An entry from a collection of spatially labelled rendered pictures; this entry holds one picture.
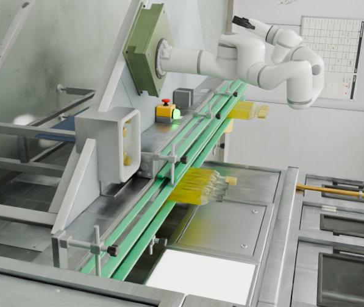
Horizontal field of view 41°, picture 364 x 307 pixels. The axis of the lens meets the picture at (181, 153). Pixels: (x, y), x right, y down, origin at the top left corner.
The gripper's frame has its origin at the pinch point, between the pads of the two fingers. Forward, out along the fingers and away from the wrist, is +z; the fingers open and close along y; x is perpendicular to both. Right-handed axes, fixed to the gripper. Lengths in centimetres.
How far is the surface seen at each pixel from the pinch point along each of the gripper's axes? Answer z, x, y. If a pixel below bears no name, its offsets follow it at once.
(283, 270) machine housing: -68, 66, 48
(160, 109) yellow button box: 13, 47, 15
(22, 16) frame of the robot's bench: 75, 30, 45
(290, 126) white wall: 69, 160, -556
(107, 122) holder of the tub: 0, 40, 74
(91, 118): 6, 41, 75
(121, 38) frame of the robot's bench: 27, 21, 40
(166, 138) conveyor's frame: -2, 51, 32
